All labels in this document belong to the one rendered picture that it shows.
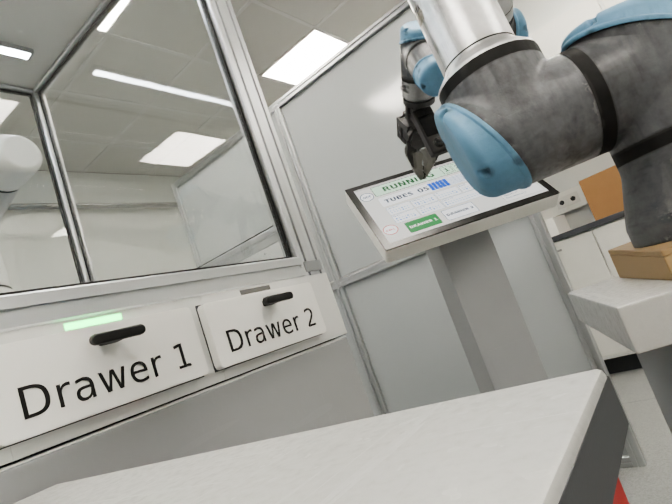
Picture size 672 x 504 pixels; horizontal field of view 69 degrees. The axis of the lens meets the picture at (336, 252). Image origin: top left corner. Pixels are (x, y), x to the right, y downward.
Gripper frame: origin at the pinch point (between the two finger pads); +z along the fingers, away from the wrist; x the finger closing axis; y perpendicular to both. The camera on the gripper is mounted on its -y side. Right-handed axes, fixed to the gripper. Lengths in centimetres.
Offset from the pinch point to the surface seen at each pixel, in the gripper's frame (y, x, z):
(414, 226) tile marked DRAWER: 0.4, 2.8, 15.2
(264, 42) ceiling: 256, -9, 39
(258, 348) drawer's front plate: -36, 50, -1
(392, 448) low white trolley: -83, 43, -47
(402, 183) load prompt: 20.5, -3.1, 15.2
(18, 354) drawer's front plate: -46, 75, -27
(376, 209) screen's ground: 12.3, 8.7, 15.2
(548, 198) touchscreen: -4.9, -34.8, 16.0
